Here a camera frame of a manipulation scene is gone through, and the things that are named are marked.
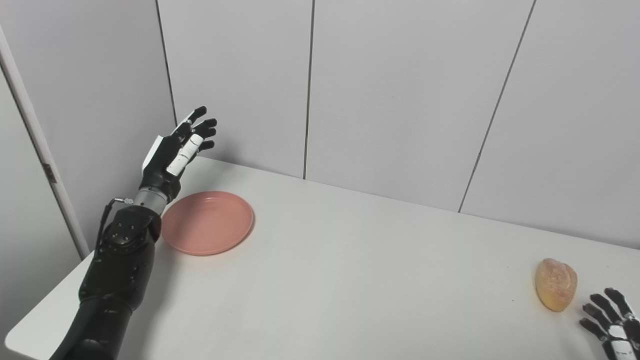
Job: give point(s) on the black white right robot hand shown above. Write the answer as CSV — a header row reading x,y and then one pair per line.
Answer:
x,y
622,340

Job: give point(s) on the pink round plate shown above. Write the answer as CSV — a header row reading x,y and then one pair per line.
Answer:
x,y
207,222

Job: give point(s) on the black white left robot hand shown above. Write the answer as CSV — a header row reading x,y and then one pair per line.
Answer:
x,y
160,167

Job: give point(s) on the golden bread roll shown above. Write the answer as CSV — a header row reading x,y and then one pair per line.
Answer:
x,y
556,285

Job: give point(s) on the small metal hinge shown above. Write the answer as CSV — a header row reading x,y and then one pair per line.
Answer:
x,y
49,173

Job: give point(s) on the white door frame post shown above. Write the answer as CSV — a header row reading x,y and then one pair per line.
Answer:
x,y
47,180

